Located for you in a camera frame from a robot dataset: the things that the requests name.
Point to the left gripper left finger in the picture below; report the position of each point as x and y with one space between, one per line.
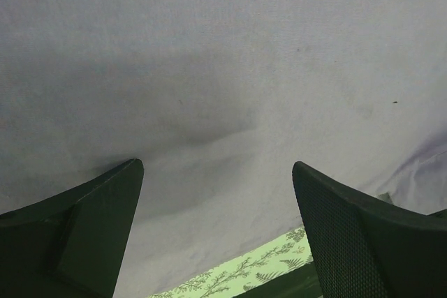
71 244

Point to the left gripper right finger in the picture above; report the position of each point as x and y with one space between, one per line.
365 247

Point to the purple t shirt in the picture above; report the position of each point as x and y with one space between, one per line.
218 99

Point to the floral table cloth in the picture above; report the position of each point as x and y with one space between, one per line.
280 256

